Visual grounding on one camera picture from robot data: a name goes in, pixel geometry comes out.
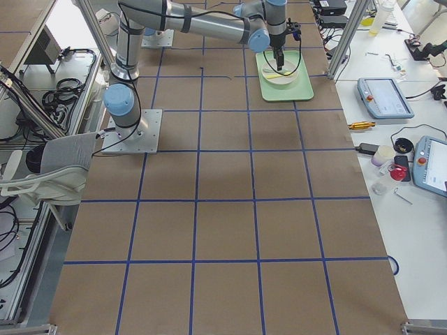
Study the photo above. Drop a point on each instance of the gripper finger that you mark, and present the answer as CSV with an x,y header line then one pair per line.
x,y
275,54
280,59

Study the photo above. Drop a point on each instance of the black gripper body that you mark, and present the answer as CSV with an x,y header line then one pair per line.
x,y
276,42

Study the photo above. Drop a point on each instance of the yellow plastic fork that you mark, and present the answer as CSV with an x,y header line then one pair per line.
x,y
277,75

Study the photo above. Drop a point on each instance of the white round plate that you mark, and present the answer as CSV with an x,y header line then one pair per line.
x,y
288,65

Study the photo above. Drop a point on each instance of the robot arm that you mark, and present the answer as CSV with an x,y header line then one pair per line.
x,y
257,24
152,34

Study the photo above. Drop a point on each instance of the mint green tray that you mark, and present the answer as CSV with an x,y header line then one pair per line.
x,y
299,90

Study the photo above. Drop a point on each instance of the gold metal tool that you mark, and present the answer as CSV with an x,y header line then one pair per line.
x,y
363,125

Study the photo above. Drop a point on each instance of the far teach pendant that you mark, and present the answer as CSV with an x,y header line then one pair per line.
x,y
383,98

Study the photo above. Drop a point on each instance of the teach pendant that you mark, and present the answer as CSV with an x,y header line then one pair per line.
x,y
429,165
383,98

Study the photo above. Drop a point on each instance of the clear plastic bottle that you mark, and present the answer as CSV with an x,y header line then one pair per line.
x,y
384,9

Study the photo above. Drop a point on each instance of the black power adapter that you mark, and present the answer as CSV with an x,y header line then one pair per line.
x,y
367,148

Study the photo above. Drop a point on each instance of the white round container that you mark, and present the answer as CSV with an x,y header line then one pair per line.
x,y
383,154

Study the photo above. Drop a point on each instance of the black round dish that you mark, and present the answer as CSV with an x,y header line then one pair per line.
x,y
403,146

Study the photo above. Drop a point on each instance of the black smartphone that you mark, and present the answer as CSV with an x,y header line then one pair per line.
x,y
403,161

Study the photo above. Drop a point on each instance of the red round object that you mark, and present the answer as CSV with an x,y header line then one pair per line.
x,y
397,172

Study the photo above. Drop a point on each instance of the silver hex key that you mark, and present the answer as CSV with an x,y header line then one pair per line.
x,y
396,192

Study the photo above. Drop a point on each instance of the near teach pendant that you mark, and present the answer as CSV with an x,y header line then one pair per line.
x,y
429,165

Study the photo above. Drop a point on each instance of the white grey office chair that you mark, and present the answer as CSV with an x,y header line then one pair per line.
x,y
62,178

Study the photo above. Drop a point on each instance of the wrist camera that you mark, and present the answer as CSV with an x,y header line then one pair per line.
x,y
294,28

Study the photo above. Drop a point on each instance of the aluminium frame post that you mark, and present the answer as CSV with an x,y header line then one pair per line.
x,y
349,31

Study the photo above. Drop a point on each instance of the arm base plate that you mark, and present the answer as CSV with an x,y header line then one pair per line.
x,y
135,140
166,41

